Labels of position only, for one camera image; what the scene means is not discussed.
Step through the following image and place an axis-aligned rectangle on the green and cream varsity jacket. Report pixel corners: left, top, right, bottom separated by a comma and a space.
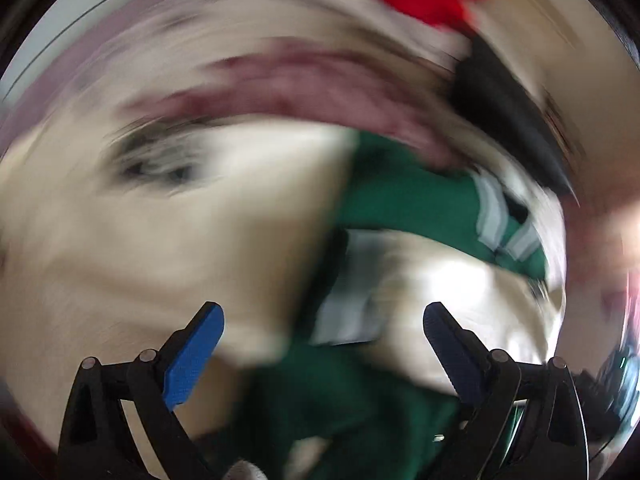
1, 117, 565, 479

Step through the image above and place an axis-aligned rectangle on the floral purple bed blanket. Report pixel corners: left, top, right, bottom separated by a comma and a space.
0, 0, 640, 311

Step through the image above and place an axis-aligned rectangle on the folded black garment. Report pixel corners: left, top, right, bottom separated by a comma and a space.
447, 35, 574, 195

